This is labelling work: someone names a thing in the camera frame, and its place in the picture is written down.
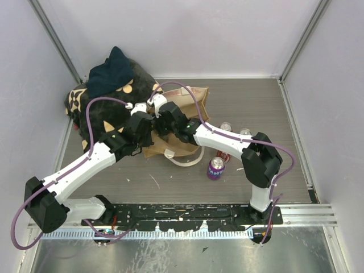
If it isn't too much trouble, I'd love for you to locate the tan jute canvas bag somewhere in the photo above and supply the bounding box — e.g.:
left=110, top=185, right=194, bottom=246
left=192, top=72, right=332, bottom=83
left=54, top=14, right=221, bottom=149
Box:
left=143, top=87, right=209, bottom=167

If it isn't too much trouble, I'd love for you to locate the red cola can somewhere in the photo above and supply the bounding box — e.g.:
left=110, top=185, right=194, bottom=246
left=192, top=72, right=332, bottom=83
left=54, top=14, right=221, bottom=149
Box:
left=216, top=151, right=231, bottom=163
left=219, top=122, right=233, bottom=132

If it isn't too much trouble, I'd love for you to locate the purple soda can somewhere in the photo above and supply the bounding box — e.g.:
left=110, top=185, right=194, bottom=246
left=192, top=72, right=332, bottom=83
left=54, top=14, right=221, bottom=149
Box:
left=207, top=157, right=225, bottom=180
left=239, top=129, right=252, bottom=136

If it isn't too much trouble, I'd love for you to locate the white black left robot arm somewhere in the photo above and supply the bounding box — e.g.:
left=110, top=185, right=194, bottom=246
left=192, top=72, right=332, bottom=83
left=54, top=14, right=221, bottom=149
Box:
left=24, top=111, right=153, bottom=234

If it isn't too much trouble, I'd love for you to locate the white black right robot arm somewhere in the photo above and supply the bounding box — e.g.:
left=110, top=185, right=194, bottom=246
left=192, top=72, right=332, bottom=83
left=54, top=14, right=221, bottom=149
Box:
left=154, top=102, right=283, bottom=224

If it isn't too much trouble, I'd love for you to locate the navy blue cloth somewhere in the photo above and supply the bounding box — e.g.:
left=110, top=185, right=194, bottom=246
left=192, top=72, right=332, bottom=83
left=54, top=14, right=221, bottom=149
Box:
left=86, top=46, right=134, bottom=99

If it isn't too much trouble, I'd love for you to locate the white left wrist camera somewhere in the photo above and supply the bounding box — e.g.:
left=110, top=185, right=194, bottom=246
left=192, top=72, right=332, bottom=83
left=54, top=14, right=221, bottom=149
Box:
left=125, top=102, right=147, bottom=116

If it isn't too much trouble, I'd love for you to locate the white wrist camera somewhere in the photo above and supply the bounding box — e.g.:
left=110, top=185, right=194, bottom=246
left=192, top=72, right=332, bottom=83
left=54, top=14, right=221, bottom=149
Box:
left=147, top=94, right=168, bottom=117
left=125, top=102, right=147, bottom=116

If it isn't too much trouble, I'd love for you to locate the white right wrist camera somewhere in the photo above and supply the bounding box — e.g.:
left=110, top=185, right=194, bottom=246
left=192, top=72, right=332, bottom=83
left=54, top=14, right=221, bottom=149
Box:
left=147, top=94, right=168, bottom=117

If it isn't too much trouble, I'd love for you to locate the grey slotted cable duct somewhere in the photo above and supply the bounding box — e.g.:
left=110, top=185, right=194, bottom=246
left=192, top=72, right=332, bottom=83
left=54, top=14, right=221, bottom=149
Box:
left=42, top=228, right=253, bottom=240

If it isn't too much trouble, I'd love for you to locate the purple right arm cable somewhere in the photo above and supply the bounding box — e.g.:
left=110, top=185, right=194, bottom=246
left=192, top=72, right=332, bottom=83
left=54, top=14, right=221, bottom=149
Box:
left=152, top=81, right=296, bottom=245

